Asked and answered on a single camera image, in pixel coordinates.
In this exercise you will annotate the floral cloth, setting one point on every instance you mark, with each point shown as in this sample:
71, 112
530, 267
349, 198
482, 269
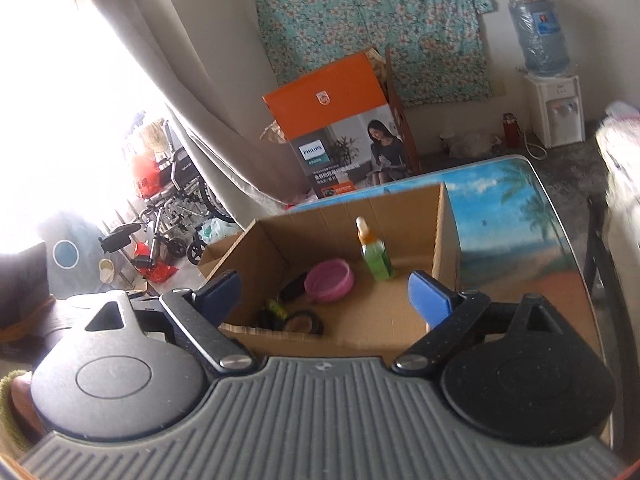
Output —
375, 20

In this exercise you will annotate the beige curtain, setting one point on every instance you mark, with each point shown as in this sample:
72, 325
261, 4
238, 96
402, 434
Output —
200, 85

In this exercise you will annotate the seascape printed table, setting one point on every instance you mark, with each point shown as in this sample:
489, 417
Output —
500, 220

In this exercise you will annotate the white round cup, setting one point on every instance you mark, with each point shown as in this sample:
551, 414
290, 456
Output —
106, 270

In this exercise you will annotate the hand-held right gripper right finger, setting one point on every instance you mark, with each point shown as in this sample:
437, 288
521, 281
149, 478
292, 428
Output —
427, 300

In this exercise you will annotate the green knitted cloth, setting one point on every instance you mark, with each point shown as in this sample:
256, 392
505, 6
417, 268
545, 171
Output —
7, 410

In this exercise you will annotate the yellow green small toy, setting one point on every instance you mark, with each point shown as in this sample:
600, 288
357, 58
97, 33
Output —
275, 306

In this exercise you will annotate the cardboard box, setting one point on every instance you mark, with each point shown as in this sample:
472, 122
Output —
390, 320

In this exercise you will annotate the green bottle orange top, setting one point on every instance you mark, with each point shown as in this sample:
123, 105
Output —
377, 260

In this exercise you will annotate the white water dispenser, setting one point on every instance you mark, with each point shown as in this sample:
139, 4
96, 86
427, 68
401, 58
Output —
550, 120

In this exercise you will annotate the red plastic bag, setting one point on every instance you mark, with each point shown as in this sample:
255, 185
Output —
157, 272
291, 206

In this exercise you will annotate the dark cloth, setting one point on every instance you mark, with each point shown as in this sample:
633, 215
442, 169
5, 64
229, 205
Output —
25, 285

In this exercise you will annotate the grey cushion blue circle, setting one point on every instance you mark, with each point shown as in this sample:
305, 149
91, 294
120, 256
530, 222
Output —
65, 252

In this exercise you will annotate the red thermos bottle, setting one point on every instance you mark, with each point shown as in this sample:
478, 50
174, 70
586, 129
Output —
511, 132

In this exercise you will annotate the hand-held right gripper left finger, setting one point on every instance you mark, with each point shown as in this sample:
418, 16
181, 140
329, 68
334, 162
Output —
220, 291

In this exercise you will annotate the black curved object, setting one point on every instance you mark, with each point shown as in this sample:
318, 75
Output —
295, 287

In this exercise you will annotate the orange appliance carton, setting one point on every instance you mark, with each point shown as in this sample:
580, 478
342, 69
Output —
325, 90

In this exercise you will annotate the black tape roll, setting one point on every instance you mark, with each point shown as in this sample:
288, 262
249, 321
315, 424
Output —
320, 325

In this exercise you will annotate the orange red bag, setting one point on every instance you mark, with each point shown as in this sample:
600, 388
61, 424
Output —
145, 172

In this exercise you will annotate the green white plastic bag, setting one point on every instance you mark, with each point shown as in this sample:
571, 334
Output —
215, 230

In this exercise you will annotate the pink striped cloth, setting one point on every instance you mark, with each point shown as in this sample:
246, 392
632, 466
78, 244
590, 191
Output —
622, 110

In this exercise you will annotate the blue water jug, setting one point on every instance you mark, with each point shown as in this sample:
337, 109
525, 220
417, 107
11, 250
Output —
540, 40

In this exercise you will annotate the wheelchair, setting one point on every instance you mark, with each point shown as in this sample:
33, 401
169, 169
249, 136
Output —
175, 180

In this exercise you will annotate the pink bowl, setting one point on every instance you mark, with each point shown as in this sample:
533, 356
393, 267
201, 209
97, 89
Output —
330, 280

